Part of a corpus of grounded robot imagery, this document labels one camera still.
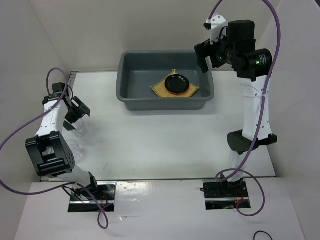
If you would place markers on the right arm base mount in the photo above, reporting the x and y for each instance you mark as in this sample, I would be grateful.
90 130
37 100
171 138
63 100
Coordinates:
215 195

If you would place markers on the grey plastic bin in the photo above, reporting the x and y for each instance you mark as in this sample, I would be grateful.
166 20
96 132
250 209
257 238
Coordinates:
139 71

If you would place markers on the orange plate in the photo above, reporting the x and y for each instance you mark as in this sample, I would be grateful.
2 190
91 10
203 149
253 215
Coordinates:
176 94

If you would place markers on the black plate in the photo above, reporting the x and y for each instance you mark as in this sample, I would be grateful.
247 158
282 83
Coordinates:
177 84

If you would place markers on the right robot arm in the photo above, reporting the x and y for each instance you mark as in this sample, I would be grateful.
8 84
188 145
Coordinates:
233 43

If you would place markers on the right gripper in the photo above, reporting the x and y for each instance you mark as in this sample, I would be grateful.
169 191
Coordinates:
204 49

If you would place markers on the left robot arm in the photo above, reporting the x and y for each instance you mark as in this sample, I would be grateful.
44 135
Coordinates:
49 152

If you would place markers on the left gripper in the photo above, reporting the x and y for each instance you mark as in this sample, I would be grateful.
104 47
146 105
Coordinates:
80 105

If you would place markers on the clear plastic cup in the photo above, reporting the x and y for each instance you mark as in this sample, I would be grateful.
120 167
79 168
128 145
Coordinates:
80 129
77 151

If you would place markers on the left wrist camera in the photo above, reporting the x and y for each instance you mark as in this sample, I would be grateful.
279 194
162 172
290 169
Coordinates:
67 101

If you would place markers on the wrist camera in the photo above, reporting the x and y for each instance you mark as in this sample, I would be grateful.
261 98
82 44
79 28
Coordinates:
67 101
217 25

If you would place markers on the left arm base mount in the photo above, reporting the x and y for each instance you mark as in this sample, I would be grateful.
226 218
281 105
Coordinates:
81 202

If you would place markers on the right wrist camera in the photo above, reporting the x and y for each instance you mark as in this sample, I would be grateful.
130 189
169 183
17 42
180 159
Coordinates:
217 25

